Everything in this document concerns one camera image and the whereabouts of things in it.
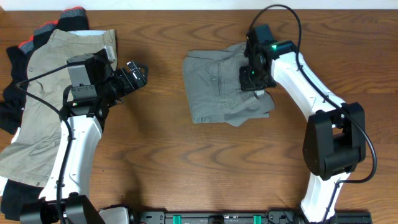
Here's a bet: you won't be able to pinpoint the black garment with red trim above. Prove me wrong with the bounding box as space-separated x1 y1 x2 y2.
1 6 89 134

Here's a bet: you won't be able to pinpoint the grey shorts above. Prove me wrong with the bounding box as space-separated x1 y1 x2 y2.
182 42 275 127

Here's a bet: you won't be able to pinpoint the white garment under pile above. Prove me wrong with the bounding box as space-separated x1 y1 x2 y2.
0 29 106 197

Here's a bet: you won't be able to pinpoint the khaki shorts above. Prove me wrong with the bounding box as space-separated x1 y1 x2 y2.
0 29 118 189

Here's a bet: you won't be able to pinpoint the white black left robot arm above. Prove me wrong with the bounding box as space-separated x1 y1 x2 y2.
20 55 149 223

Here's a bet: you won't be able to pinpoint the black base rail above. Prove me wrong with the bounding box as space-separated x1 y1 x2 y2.
99 205 373 224

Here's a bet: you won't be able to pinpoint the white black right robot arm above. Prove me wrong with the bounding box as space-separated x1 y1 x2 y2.
239 39 366 223

